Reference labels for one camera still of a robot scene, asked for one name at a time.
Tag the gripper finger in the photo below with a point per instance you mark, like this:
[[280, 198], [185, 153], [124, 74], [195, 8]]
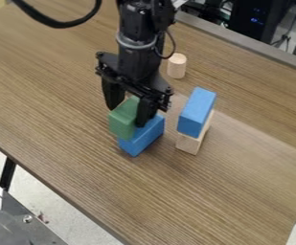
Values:
[[112, 94], [146, 111]]

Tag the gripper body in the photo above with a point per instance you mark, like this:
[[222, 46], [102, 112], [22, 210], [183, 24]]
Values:
[[134, 68]]

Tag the green arch block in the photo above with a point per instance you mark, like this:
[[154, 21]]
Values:
[[123, 118]]

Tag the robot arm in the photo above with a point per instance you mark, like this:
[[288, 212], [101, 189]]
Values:
[[138, 19]]

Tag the blue block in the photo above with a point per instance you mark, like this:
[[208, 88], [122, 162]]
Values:
[[142, 135], [196, 111]]

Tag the plain wooden cylinder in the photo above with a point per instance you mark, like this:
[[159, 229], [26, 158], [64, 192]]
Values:
[[176, 65]]

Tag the plain wooden block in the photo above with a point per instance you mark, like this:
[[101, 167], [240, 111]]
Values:
[[193, 140]]

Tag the black computer tower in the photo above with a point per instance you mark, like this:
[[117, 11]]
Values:
[[256, 17]]

